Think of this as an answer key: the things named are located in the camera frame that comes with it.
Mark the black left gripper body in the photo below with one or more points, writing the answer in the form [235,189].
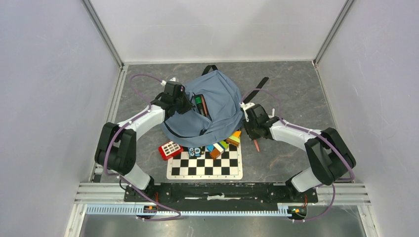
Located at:
[183,105]

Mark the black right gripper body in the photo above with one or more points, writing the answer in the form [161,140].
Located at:
[250,128]

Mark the blue grey backpack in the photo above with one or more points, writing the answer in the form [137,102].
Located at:
[223,99]

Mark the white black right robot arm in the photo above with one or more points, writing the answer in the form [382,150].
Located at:
[328,155]

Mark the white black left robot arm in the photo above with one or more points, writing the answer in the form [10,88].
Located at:
[116,149]

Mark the black white chess mat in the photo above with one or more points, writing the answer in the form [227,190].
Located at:
[228,166]

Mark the multicolour toy brick stack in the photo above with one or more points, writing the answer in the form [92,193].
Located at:
[232,143]

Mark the red toy block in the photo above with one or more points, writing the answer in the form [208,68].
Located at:
[169,150]

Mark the blue owl toy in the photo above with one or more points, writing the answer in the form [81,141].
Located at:
[196,152]

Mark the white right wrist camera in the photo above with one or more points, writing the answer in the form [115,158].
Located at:
[245,107]

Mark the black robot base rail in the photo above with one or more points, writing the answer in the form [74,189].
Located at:
[171,201]

